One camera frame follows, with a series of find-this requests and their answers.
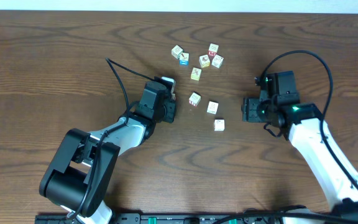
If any wooden block red letter side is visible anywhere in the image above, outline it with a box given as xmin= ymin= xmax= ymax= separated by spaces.
xmin=189 ymin=92 xmax=201 ymax=107

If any wooden block yellow S side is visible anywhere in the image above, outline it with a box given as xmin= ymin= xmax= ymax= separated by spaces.
xmin=207 ymin=101 xmax=219 ymax=114

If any wooden block red A side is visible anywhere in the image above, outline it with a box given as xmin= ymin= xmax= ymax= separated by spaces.
xmin=214 ymin=119 xmax=225 ymax=131

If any wooden block airplane green N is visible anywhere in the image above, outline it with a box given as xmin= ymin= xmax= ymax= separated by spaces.
xmin=211 ymin=55 xmax=224 ymax=68

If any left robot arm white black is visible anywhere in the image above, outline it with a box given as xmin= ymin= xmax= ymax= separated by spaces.
xmin=39 ymin=77 xmax=176 ymax=223

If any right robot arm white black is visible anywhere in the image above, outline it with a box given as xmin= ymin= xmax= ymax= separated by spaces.
xmin=242 ymin=71 xmax=358 ymax=220

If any wooden block yellow border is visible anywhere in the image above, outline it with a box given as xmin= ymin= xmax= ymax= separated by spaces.
xmin=190 ymin=67 xmax=202 ymax=81

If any wooden block blue side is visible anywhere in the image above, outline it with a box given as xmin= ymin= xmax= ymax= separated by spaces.
xmin=179 ymin=52 xmax=190 ymax=65

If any wooden block plain top left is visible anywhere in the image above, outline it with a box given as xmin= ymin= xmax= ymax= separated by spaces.
xmin=171 ymin=45 xmax=183 ymax=59

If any wooden block brown drawing yellow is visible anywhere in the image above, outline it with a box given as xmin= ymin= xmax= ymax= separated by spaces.
xmin=199 ymin=55 xmax=211 ymax=68

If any wooden block red M side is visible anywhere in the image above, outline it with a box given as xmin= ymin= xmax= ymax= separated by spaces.
xmin=208 ymin=43 xmax=219 ymax=57

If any left black cable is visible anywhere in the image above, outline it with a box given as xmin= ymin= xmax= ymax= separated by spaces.
xmin=105 ymin=57 xmax=155 ymax=119

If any black cable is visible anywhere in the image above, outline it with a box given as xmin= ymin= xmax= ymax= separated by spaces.
xmin=259 ymin=50 xmax=358 ymax=215
xmin=105 ymin=57 xmax=155 ymax=119

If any right black cable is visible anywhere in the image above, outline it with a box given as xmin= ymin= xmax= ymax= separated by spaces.
xmin=259 ymin=50 xmax=358 ymax=215

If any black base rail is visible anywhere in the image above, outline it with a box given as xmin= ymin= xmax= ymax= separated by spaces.
xmin=34 ymin=212 xmax=358 ymax=224

